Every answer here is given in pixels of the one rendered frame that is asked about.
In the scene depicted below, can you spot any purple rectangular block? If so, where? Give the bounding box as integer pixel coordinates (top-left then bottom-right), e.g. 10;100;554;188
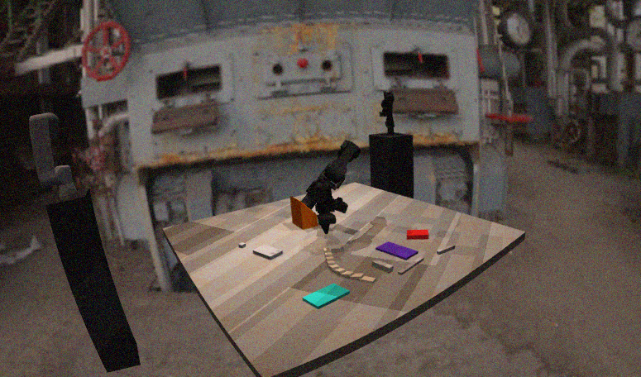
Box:
376;241;418;260

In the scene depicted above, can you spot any turquoise rectangular block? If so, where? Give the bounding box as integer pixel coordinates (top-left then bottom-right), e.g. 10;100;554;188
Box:
302;283;350;309

